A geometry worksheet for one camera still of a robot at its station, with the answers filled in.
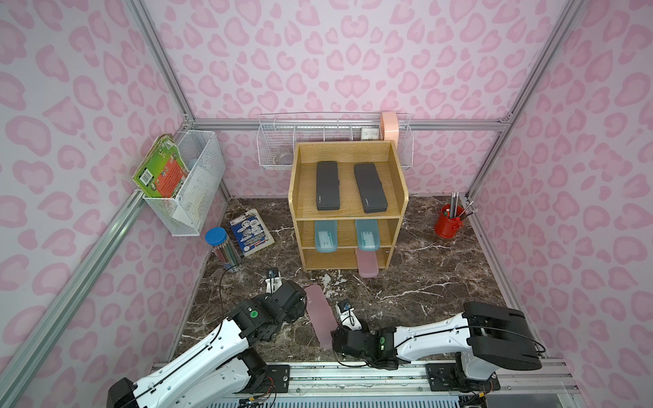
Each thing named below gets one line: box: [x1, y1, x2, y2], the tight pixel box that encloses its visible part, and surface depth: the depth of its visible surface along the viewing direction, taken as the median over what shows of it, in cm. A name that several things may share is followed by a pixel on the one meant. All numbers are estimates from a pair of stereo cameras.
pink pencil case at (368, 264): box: [357, 248, 380, 278], surface depth 96 cm
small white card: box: [360, 127, 380, 141], surface depth 94 cm
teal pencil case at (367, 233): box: [355, 219, 381, 252], surface depth 86 cm
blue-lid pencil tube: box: [204, 226, 243, 273], surface depth 86 cm
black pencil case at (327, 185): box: [316, 160, 341, 211], surface depth 81 cm
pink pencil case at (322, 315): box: [304, 283, 340, 350], surface depth 88 cm
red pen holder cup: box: [433, 204, 466, 239], surface depth 103 cm
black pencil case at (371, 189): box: [353, 162, 388, 214], surface depth 79 cm
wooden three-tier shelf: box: [288, 140, 409, 272], surface depth 84 cm
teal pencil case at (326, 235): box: [314, 220, 338, 254], surface depth 86 cm
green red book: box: [132, 133, 190, 199], surface depth 73 cm
